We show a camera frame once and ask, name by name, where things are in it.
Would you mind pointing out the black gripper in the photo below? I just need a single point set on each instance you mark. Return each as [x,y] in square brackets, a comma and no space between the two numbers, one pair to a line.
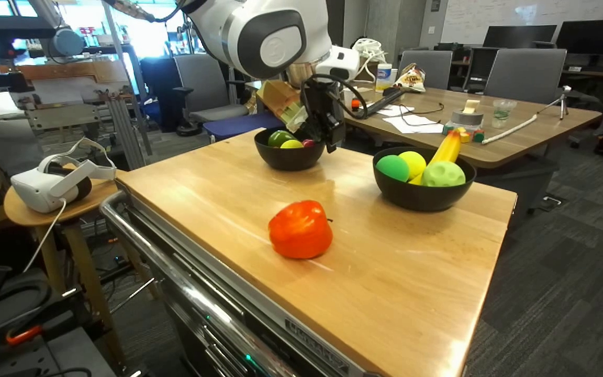
[322,103]

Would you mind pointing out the green toy pear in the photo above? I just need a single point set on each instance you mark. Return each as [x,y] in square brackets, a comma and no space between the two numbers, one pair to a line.
[278,137]

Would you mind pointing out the yellow toy lemon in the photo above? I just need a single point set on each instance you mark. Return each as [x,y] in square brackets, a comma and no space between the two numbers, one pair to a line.
[292,145]

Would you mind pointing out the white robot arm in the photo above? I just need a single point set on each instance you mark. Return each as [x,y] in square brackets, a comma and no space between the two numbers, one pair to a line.
[264,39]

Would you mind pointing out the green toy ball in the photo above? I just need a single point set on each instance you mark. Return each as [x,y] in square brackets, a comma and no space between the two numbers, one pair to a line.
[394,168]

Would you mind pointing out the yellow toy ball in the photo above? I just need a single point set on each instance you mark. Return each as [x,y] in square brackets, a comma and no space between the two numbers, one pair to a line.
[415,165]

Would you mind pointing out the light green toy cabbage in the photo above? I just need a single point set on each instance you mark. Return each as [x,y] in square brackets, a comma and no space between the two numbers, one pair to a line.
[445,174]

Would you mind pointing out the yellow toy banana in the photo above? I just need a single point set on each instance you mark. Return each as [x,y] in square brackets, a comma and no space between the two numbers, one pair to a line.
[450,147]

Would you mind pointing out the black bowl left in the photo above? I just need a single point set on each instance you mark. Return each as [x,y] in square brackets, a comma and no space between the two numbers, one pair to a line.
[287,160]

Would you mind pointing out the black bowl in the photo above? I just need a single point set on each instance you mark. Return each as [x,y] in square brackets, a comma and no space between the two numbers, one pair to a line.
[423,197]
[287,160]

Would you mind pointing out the white paper sheets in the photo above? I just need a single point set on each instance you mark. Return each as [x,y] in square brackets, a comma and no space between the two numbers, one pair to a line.
[406,122]

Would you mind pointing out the black keyboard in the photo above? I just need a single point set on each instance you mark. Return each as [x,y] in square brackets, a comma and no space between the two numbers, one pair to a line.
[388,97]

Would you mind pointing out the black bowl right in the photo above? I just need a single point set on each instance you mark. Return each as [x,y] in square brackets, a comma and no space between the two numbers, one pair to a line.
[423,197]

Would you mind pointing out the grey office chair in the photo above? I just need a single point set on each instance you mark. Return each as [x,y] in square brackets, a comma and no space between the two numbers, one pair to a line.
[203,91]

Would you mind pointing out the wooden office table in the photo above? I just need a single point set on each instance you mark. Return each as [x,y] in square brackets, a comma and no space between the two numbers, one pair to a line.
[498,130]

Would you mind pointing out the grey chair right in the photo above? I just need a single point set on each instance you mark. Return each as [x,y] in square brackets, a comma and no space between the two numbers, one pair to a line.
[527,74]

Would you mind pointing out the white VR headset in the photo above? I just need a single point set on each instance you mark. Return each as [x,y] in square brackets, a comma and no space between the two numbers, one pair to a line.
[62,179]

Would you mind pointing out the round wooden stool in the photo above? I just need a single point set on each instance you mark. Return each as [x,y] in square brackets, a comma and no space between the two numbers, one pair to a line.
[45,226]

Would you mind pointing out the orange clamp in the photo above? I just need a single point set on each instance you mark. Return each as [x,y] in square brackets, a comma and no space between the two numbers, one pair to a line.
[17,337]

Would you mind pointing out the metal cart handle bar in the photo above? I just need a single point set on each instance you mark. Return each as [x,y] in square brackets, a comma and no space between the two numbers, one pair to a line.
[214,336]

